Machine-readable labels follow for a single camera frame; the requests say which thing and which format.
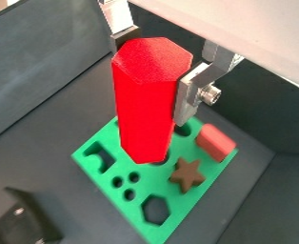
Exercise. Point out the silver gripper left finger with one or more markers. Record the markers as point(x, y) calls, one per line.
point(119, 18)

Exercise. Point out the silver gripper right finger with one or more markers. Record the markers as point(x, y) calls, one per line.
point(196, 84)

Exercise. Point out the red hexagon prism block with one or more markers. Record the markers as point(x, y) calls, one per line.
point(147, 67)

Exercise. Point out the green shape sorter board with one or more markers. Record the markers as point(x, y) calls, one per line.
point(139, 189)

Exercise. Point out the salmon rounded rectangle block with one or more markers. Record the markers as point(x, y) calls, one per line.
point(215, 142)

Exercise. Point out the brown star block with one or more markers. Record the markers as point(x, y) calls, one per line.
point(187, 175)

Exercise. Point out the black curved holder stand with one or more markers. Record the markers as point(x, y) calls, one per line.
point(25, 224)

